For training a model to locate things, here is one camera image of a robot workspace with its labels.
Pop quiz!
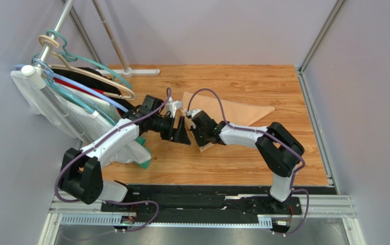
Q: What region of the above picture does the white slotted cable duct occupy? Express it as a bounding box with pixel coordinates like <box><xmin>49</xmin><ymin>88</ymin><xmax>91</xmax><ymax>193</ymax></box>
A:
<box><xmin>60</xmin><ymin>214</ymin><xmax>273</xmax><ymax>229</ymax></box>

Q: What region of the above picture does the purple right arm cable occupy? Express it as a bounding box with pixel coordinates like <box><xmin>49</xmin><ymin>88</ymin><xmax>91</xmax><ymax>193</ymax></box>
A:
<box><xmin>186</xmin><ymin>88</ymin><xmax>310</xmax><ymax>237</ymax></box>

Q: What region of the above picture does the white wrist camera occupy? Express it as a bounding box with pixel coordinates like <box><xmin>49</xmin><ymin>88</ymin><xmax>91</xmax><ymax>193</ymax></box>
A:
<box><xmin>165</xmin><ymin>98</ymin><xmax>183</xmax><ymax>117</ymax></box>
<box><xmin>186</xmin><ymin>109</ymin><xmax>201</xmax><ymax>118</ymax></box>

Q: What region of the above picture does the beige wooden hanger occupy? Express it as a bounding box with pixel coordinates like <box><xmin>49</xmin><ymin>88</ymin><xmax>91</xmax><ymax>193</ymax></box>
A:
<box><xmin>38</xmin><ymin>35</ymin><xmax>136</xmax><ymax>101</ymax></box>

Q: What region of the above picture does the metal clothes rack pole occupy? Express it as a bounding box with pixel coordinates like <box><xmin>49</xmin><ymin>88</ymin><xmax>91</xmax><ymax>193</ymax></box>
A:
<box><xmin>21</xmin><ymin>0</ymin><xmax>75</xmax><ymax>89</ymax></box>

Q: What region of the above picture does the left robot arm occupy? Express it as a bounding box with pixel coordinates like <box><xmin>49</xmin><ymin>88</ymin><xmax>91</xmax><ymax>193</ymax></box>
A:
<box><xmin>55</xmin><ymin>95</ymin><xmax>191</xmax><ymax>204</ymax></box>

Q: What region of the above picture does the white clothes rack base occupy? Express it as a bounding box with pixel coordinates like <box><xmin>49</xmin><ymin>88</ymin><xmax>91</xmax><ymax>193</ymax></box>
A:
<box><xmin>96</xmin><ymin>67</ymin><xmax>160</xmax><ymax>77</ymax></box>

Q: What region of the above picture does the aluminium frame rail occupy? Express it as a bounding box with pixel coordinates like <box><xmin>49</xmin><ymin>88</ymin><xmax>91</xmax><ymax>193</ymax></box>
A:
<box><xmin>39</xmin><ymin>191</ymin><xmax>365</xmax><ymax>244</ymax></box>

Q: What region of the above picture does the white garment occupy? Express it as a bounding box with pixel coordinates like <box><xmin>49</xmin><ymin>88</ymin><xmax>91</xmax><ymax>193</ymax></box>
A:
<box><xmin>10</xmin><ymin>69</ymin><xmax>152</xmax><ymax>166</ymax></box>

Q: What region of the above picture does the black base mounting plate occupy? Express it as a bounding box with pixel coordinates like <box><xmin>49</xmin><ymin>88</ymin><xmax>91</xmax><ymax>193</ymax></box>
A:
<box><xmin>101</xmin><ymin>185</ymin><xmax>305</xmax><ymax>222</ymax></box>

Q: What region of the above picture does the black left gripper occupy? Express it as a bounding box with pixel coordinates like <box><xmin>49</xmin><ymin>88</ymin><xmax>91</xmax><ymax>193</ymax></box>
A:
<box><xmin>151</xmin><ymin>114</ymin><xmax>191</xmax><ymax>145</ymax></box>

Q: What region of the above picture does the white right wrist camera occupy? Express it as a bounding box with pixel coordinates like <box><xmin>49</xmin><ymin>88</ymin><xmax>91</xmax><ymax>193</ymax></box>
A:
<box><xmin>186</xmin><ymin>109</ymin><xmax>201</xmax><ymax>118</ymax></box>

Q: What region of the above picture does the teal plastic hanger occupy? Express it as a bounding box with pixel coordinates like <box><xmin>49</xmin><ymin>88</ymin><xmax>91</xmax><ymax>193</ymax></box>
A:
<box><xmin>46</xmin><ymin>30</ymin><xmax>132</xmax><ymax>89</ymax></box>

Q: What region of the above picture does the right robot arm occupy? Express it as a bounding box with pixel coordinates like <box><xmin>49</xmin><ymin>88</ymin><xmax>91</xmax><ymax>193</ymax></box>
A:
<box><xmin>186</xmin><ymin>109</ymin><xmax>305</xmax><ymax>208</ymax></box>

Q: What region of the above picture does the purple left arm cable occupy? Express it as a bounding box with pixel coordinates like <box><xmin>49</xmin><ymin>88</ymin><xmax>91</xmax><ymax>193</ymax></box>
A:
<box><xmin>53</xmin><ymin>87</ymin><xmax>173</xmax><ymax>233</ymax></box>

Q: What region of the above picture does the red garment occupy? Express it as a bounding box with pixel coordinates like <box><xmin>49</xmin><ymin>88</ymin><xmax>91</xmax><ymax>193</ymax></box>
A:
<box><xmin>54</xmin><ymin>78</ymin><xmax>104</xmax><ymax>96</ymax></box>

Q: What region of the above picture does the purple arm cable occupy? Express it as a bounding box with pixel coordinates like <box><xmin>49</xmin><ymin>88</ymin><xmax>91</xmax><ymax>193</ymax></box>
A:
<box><xmin>186</xmin><ymin>88</ymin><xmax>310</xmax><ymax>237</ymax></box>
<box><xmin>53</xmin><ymin>87</ymin><xmax>173</xmax><ymax>233</ymax></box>

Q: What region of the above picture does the black garment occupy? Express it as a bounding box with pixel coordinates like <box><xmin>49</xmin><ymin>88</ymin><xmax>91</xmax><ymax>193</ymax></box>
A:
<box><xmin>53</xmin><ymin>67</ymin><xmax>135</xmax><ymax>110</ymax></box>

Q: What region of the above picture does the green garment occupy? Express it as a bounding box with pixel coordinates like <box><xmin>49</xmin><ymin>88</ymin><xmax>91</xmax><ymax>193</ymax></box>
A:
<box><xmin>134</xmin><ymin>137</ymin><xmax>152</xmax><ymax>169</ymax></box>

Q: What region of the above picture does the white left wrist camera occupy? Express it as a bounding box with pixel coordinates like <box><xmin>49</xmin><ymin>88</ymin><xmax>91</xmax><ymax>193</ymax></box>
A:
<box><xmin>165</xmin><ymin>98</ymin><xmax>183</xmax><ymax>117</ymax></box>

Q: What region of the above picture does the beige cloth napkin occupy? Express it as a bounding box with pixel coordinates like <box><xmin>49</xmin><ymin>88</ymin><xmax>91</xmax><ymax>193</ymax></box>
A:
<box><xmin>180</xmin><ymin>91</ymin><xmax>276</xmax><ymax>153</ymax></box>

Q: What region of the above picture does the blue plastic hanger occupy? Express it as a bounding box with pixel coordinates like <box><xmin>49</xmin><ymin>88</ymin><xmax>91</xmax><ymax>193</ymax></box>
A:
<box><xmin>14</xmin><ymin>58</ymin><xmax>129</xmax><ymax>113</ymax></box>

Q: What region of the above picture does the thin metal rod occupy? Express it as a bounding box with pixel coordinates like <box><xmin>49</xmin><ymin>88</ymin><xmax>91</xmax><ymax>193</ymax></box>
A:
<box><xmin>92</xmin><ymin>0</ymin><xmax>129</xmax><ymax>70</ymax></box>

